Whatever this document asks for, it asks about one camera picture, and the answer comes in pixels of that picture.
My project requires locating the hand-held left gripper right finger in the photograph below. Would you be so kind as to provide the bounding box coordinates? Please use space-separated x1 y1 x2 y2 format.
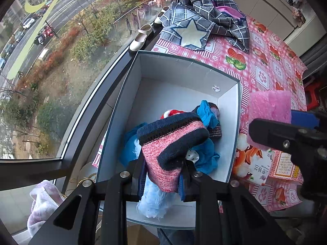
177 161 292 245

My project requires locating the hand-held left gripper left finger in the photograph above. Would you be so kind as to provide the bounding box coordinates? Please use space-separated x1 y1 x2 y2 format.
28 158 148 245

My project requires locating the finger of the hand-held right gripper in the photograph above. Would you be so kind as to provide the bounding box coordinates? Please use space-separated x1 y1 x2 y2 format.
291 110 327 133
249 118 308 157

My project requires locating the light blue fluffy cloth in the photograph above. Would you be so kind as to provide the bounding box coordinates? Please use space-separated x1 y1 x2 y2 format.
137 177 177 219

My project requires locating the pink sponge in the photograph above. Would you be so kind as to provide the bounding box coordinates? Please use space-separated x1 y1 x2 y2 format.
246 90 292 151

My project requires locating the pink navy knit hat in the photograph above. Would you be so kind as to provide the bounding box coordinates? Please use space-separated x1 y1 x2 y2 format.
137 112 211 193

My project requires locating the red white knit item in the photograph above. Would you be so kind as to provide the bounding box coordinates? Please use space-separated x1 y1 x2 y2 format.
160 109 187 119

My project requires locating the grey cardboard box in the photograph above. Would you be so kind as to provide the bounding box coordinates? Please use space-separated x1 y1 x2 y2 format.
96 50 242 229

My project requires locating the red plastic stool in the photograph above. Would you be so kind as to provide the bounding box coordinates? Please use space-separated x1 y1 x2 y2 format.
305 80 327 112

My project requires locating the white round dish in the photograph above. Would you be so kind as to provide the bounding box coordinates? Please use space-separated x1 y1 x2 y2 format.
79 162 99 182

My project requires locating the pink strawberry printed tablecloth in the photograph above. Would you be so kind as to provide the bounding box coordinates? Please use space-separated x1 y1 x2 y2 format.
92 15 308 213

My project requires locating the pink white towel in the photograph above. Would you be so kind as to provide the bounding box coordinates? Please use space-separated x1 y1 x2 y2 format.
27 180 66 238

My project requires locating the white cabinet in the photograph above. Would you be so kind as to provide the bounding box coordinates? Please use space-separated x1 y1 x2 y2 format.
219 0 326 47

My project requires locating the pink purple garment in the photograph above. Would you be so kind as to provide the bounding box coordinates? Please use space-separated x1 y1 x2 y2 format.
213 4 247 21

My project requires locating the plaid denim garment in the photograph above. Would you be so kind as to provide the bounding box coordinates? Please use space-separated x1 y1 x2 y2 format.
160 0 251 54

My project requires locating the row of parked cars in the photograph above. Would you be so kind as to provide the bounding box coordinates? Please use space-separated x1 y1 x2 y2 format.
0 0 90 70

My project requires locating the yellow window sticker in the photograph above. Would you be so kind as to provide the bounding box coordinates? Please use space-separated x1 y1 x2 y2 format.
6 0 134 80

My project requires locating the black window frame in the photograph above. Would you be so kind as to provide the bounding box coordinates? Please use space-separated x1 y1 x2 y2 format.
0 0 185 192

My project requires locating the cream strap shoe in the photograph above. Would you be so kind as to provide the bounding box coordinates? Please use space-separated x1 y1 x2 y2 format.
153 6 170 27
128 23 154 55

